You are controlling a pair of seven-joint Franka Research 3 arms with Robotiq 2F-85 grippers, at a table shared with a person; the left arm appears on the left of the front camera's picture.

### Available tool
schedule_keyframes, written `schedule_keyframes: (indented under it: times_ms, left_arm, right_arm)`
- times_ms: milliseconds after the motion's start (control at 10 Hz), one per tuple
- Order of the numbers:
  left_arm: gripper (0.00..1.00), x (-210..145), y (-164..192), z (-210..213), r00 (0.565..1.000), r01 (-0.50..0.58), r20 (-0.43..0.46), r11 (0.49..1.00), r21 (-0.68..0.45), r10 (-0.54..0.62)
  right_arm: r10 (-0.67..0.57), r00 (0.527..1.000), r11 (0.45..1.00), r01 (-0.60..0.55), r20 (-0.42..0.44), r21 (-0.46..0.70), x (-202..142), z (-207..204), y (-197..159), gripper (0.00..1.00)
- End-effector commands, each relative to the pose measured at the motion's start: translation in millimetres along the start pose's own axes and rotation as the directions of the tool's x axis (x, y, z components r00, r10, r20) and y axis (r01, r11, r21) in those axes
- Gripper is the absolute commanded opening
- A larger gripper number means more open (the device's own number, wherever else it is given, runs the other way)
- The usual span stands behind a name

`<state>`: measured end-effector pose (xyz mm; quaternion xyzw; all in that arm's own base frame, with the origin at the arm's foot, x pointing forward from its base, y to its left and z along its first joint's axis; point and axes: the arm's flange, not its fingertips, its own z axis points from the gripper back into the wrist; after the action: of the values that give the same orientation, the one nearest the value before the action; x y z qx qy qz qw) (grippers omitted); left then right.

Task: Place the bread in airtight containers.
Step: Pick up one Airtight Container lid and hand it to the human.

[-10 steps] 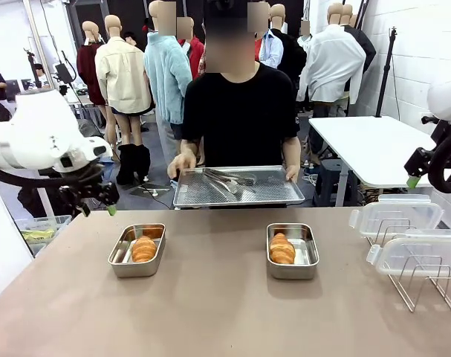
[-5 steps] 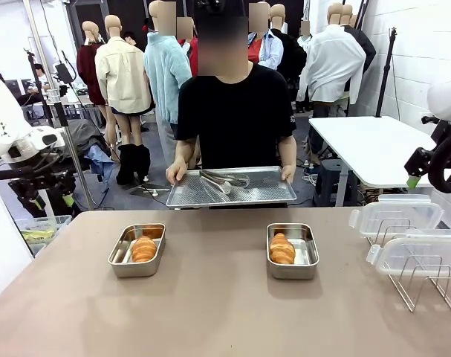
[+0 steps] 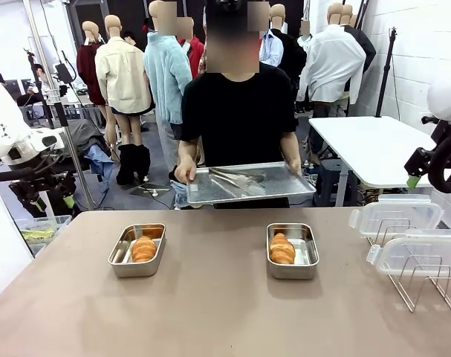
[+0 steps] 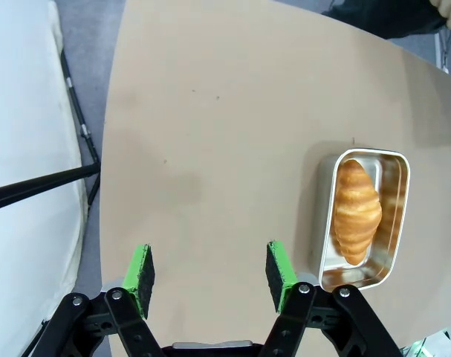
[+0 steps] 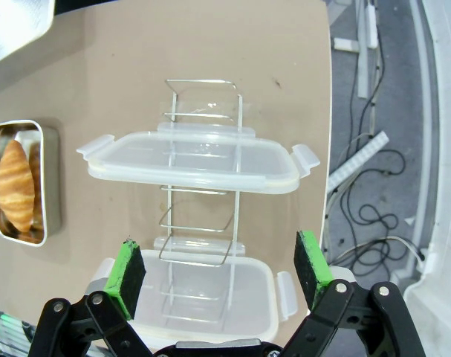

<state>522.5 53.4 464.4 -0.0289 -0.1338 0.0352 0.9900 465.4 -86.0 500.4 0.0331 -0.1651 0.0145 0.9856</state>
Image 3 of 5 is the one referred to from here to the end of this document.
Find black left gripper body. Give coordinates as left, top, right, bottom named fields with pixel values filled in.
left=12, top=170, right=77, bottom=197

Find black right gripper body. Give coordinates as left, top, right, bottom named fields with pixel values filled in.
left=403, top=147, right=435, bottom=179

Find golden croissant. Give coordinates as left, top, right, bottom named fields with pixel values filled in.
left=269, top=232, right=296, bottom=266
left=131, top=235, right=158, bottom=263

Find rectangular stainless steel container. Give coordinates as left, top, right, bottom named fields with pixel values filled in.
left=265, top=222, right=320, bottom=280
left=107, top=222, right=167, bottom=279

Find perforated metal baking tray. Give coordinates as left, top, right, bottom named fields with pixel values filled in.
left=185, top=161, right=317, bottom=205

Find metal tongs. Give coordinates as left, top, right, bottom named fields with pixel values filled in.
left=209, top=167, right=267, bottom=197

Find person's left forearm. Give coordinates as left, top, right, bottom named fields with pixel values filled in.
left=279, top=132, right=301, bottom=161

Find person's right forearm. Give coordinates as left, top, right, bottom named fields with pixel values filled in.
left=178, top=140, right=201, bottom=167

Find person's left hand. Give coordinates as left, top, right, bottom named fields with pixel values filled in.
left=285, top=157, right=304, bottom=176

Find person's right hand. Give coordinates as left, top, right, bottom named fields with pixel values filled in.
left=173, top=158, right=198, bottom=184

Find clear plastic storage bin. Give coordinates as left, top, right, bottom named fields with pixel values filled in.
left=15, top=214, right=73, bottom=257

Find yellow bag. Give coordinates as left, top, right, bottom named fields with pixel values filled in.
left=20, top=228, right=56, bottom=242

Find clear plastic clip lid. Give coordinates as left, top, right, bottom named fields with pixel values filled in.
left=348, top=194, right=445, bottom=239
left=366, top=228, right=451, bottom=277

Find blue garment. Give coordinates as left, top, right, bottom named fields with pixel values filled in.
left=82, top=144, right=114, bottom=194

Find shiny metal pole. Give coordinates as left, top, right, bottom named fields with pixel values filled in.
left=23, top=0, right=97, bottom=209

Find white backdrop panel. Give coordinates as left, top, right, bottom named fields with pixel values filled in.
left=0, top=184, right=35, bottom=308

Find white side table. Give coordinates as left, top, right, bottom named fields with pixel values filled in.
left=308, top=115, right=444, bottom=208

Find dark grey garment pile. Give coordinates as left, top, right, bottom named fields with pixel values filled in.
left=63, top=118, right=111, bottom=159

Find dark plastic stool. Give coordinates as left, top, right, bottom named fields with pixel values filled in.
left=314, top=158, right=360, bottom=208

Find black tripod stand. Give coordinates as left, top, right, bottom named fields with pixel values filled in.
left=375, top=25, right=400, bottom=118

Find seated background person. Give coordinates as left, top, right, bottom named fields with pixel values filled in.
left=16, top=63, right=52, bottom=109

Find light blue denim cloth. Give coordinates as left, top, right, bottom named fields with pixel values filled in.
left=171, top=180, right=191, bottom=210

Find mannequin in dark red sweater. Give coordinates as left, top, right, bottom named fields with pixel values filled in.
left=76, top=20, right=108, bottom=126

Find mannequin in black white jacket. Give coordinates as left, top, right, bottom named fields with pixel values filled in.
left=340, top=3, right=377, bottom=92

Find mannequin in cream jacket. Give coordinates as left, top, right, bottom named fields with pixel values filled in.
left=94, top=14, right=155, bottom=186

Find mannequin in white shirt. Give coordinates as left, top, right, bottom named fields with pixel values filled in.
left=296, top=1, right=367, bottom=112

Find mannequin in light blue fleece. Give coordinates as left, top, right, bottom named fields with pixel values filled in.
left=143, top=0, right=195, bottom=176

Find person in black T-shirt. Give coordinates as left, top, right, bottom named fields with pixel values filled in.
left=180, top=0, right=299, bottom=209

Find mannequin in light blue shirt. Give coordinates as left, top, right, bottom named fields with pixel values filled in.
left=259, top=29, right=285, bottom=68

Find mannequin in red jacket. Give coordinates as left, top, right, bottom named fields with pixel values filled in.
left=176, top=16, right=206, bottom=79

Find black left arm cable bundle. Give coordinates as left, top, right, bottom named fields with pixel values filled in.
left=0, top=163, right=62, bottom=183

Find black camera on stand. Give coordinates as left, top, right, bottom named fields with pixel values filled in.
left=53, top=50, right=77, bottom=83

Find metal wire rack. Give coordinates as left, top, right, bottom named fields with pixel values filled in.
left=366, top=219, right=451, bottom=313

